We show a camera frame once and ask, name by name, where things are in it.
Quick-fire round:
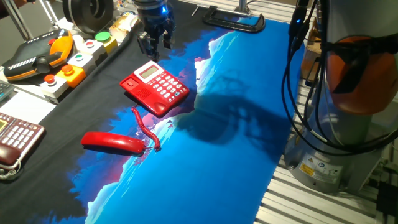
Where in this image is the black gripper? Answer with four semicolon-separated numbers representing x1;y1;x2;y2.
132;0;176;62

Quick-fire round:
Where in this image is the red telephone handset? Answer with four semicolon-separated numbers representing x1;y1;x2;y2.
80;131;146;156

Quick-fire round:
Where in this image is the red telephone base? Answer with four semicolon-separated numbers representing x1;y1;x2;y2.
119;60;190;118

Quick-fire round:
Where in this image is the maroon desk telephone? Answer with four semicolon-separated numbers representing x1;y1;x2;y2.
0;112;46;170

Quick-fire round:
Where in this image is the pale yellow snack packet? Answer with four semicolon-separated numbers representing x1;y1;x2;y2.
109;14;139;41

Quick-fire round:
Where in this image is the yellow box big green button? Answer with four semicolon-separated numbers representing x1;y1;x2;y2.
95;31;119;54

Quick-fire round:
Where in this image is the white box small red button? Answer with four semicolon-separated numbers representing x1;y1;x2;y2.
79;39;108;62

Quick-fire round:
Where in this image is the black filament spool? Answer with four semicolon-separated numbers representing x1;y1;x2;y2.
62;0;114;35

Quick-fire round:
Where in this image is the black C-clamp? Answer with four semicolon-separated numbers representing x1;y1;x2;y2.
202;5;266;34

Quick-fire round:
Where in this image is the white box green button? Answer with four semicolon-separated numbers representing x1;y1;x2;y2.
67;52;96;74

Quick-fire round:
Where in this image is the orange box orange button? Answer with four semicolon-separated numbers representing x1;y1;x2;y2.
55;64;87;88

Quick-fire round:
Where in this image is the thin white stand leg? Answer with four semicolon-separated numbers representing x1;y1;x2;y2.
39;0;60;27

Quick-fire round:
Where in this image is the white box red mushroom button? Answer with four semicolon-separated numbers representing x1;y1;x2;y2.
39;73;70;103

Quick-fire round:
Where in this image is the black and orange teach pendant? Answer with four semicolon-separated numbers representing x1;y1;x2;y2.
2;28;75;82

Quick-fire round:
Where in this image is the blue and black printed cloth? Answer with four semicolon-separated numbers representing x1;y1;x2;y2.
0;0;305;224

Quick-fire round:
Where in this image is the thick grey stand leg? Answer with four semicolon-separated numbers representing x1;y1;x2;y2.
1;0;34;41

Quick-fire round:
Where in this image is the white paper sheet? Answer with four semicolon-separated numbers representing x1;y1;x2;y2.
0;90;57;125

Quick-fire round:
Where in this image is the large open cardboard box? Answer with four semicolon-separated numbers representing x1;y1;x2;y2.
300;18;326;86

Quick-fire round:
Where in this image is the person in dark clothes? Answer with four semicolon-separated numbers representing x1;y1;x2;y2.
0;0;29;19

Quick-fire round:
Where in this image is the black computer keyboard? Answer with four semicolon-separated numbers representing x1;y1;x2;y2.
0;80;15;102

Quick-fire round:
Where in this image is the red coiled phone cord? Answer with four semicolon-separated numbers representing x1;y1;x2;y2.
131;106;162;152

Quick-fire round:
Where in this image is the metal frame pole with clamp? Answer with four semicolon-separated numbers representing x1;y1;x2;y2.
234;0;252;16

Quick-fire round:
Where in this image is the grey coiled phone cord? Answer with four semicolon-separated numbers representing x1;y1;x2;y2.
0;158;22;181

